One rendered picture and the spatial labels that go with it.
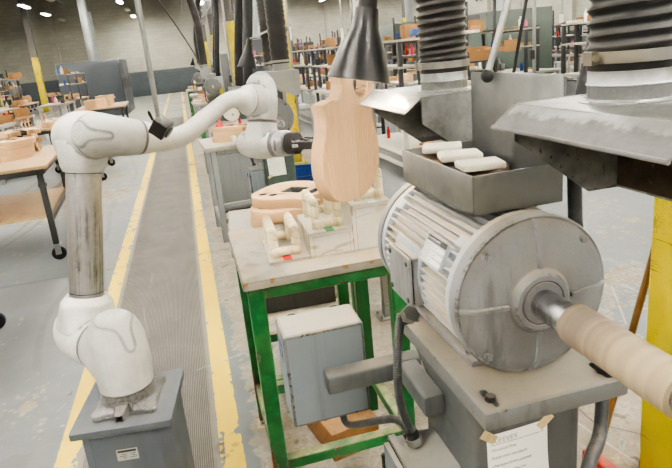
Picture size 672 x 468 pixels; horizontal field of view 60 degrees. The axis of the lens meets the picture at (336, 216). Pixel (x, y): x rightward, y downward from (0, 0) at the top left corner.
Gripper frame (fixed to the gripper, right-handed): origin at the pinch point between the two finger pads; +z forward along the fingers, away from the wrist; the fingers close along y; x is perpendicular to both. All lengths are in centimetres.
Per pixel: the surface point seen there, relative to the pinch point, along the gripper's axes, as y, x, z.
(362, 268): -4.0, -43.9, 1.9
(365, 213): -15.3, -27.5, -1.7
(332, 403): 72, -43, 39
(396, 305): -14, -60, 9
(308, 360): 75, -32, 37
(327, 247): -5.1, -37.9, -12.5
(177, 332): -68, -127, -179
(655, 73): 80, 18, 94
